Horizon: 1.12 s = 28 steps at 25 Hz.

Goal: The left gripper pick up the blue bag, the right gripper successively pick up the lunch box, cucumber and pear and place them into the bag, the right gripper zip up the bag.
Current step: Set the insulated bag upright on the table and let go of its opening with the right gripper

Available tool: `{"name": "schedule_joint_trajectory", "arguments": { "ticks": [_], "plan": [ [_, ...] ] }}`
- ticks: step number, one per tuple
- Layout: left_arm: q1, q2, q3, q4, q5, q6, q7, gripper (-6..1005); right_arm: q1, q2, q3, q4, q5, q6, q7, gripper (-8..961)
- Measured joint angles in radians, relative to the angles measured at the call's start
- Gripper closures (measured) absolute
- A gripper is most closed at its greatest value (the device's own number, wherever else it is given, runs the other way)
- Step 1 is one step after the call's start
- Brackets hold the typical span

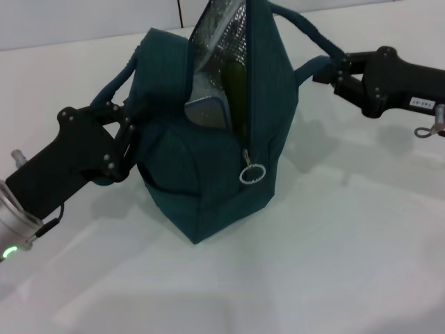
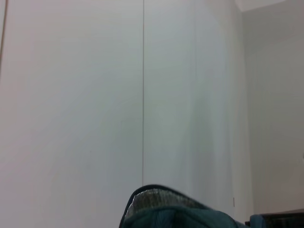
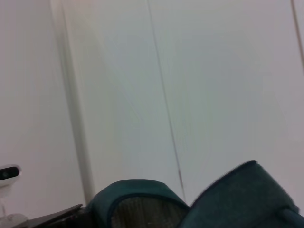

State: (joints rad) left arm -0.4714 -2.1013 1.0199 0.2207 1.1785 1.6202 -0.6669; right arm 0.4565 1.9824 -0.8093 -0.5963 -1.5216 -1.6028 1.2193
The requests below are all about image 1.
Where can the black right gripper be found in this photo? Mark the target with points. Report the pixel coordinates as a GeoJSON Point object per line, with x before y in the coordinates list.
{"type": "Point", "coordinates": [400, 87]}

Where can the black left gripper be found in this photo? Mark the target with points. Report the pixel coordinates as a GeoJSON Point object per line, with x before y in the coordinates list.
{"type": "Point", "coordinates": [73, 149]}

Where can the clear plastic food container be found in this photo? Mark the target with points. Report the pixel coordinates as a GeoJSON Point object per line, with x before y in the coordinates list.
{"type": "Point", "coordinates": [208, 113]}

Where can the dark teal zip bag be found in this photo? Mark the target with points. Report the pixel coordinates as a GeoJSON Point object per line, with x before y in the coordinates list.
{"type": "Point", "coordinates": [208, 181]}

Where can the green cucumber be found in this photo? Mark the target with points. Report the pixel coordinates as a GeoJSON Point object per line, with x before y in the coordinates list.
{"type": "Point", "coordinates": [236, 90]}

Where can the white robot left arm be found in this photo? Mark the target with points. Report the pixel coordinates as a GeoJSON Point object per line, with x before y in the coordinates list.
{"type": "Point", "coordinates": [14, 226]}

